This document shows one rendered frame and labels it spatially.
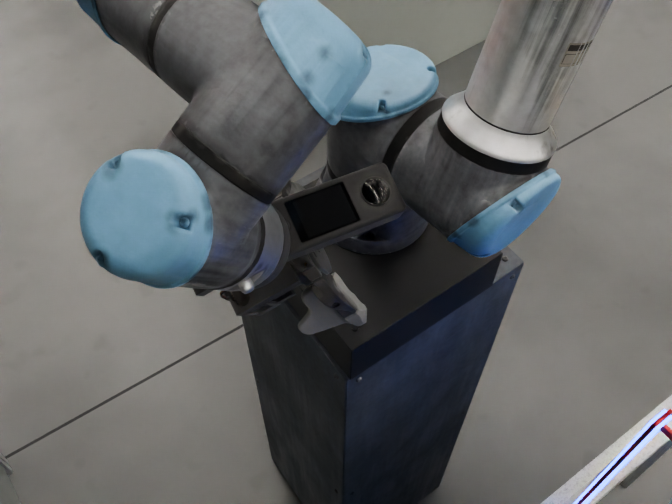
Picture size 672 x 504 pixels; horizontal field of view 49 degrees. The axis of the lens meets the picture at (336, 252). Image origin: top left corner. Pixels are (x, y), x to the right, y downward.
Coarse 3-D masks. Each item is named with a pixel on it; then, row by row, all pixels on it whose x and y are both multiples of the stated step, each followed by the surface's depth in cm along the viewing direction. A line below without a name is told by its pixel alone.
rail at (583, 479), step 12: (660, 408) 102; (648, 420) 101; (636, 432) 100; (660, 432) 100; (612, 444) 99; (624, 444) 99; (648, 444) 99; (660, 444) 99; (600, 456) 98; (612, 456) 98; (636, 456) 98; (648, 456) 99; (588, 468) 98; (600, 468) 98; (624, 468) 98; (636, 468) 105; (576, 480) 97; (588, 480) 97; (612, 480) 97; (564, 492) 96; (576, 492) 97; (600, 492) 96
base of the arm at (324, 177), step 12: (324, 168) 91; (324, 180) 89; (408, 216) 88; (420, 216) 90; (372, 228) 89; (384, 228) 88; (396, 228) 88; (408, 228) 89; (420, 228) 91; (348, 240) 90; (360, 240) 89; (372, 240) 89; (384, 240) 89; (396, 240) 89; (408, 240) 90; (360, 252) 91; (372, 252) 90; (384, 252) 90
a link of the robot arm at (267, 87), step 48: (192, 0) 44; (240, 0) 44; (288, 0) 41; (192, 48) 43; (240, 48) 42; (288, 48) 40; (336, 48) 41; (192, 96) 44; (240, 96) 41; (288, 96) 41; (336, 96) 42; (192, 144) 41; (240, 144) 41; (288, 144) 42
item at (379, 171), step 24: (384, 168) 60; (312, 192) 58; (336, 192) 59; (360, 192) 59; (384, 192) 59; (288, 216) 57; (312, 216) 58; (336, 216) 58; (360, 216) 59; (384, 216) 59; (312, 240) 57; (336, 240) 59
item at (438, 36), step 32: (256, 0) 196; (320, 0) 210; (352, 0) 218; (384, 0) 227; (416, 0) 236; (448, 0) 246; (480, 0) 257; (384, 32) 238; (416, 32) 248; (448, 32) 259; (480, 32) 271
